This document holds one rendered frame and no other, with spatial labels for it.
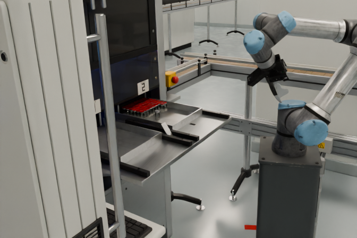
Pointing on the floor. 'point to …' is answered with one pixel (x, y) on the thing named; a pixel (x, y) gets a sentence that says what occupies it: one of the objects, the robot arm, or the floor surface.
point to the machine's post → (159, 94)
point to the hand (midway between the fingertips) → (277, 87)
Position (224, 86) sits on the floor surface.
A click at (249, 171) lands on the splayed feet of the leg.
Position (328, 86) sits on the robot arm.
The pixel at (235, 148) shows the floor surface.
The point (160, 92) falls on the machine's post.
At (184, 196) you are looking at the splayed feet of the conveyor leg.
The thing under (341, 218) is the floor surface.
